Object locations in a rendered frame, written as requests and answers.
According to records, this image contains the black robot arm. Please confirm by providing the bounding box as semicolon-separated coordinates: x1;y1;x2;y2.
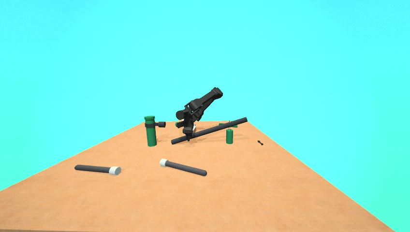
176;87;223;129

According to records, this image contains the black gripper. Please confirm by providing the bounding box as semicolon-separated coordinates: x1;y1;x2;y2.
183;117;194;142

